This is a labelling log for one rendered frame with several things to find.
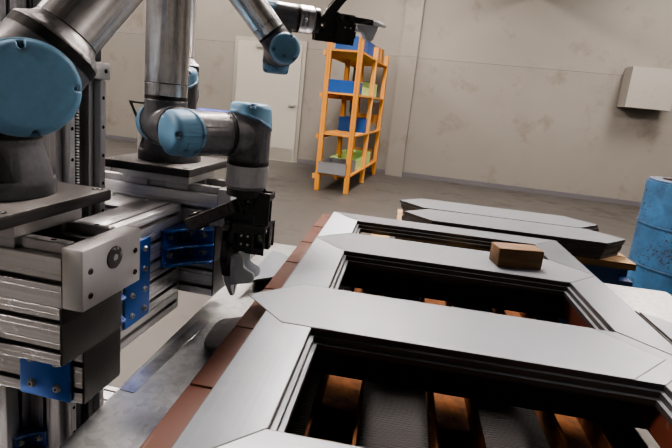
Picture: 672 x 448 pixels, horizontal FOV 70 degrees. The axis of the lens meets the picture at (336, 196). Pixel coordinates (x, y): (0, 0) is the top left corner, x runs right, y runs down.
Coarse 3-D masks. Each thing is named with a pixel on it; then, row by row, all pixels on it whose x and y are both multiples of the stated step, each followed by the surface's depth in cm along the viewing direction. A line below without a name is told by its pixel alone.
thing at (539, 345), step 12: (516, 324) 91; (528, 324) 92; (540, 324) 92; (516, 336) 86; (528, 336) 87; (540, 336) 87; (552, 336) 88; (528, 348) 82; (540, 348) 82; (552, 348) 83; (564, 348) 83; (528, 360) 78; (540, 360) 78; (552, 360) 79; (564, 360) 79
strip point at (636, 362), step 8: (592, 328) 93; (600, 336) 90; (608, 336) 90; (608, 344) 87; (616, 344) 87; (624, 344) 87; (616, 352) 84; (624, 352) 84; (632, 352) 85; (640, 352) 85; (648, 352) 85; (624, 360) 81; (632, 360) 82; (640, 360) 82; (648, 360) 82; (656, 360) 82; (664, 360) 83; (624, 368) 79; (632, 368) 79; (640, 368) 79; (648, 368) 79; (632, 376) 76
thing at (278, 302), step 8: (280, 288) 96; (288, 288) 97; (296, 288) 97; (264, 296) 92; (272, 296) 92; (280, 296) 93; (288, 296) 93; (296, 296) 93; (264, 304) 88; (272, 304) 89; (280, 304) 89; (288, 304) 89; (272, 312) 85; (280, 312) 86; (280, 320) 83
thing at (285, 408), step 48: (432, 240) 154; (480, 240) 153; (336, 288) 105; (528, 288) 119; (336, 336) 81; (624, 336) 91; (288, 384) 66; (528, 384) 77; (576, 384) 76; (624, 384) 76
